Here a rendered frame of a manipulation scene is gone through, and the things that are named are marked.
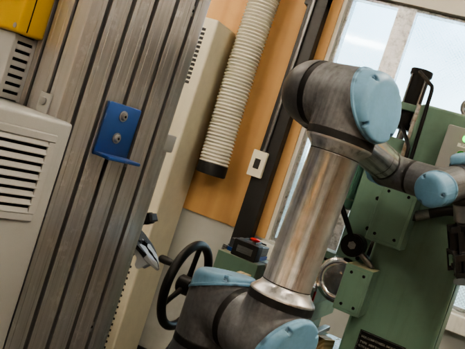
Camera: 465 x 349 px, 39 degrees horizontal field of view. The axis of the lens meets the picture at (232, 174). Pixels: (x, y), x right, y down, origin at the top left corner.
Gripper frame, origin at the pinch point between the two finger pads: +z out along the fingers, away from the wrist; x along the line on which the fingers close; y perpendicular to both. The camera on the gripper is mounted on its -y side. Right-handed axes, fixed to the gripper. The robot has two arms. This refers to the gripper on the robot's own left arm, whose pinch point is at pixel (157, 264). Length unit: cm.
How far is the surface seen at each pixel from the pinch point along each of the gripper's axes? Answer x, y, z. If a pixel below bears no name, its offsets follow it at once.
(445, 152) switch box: 7, -82, 31
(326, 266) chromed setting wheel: 4, -41, 33
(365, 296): 9, -45, 46
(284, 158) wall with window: -138, -24, -41
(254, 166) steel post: -128, -12, -45
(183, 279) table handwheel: -8.1, -0.5, 6.5
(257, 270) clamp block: -7.0, -21.4, 19.6
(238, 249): -6.5, -20.8, 11.4
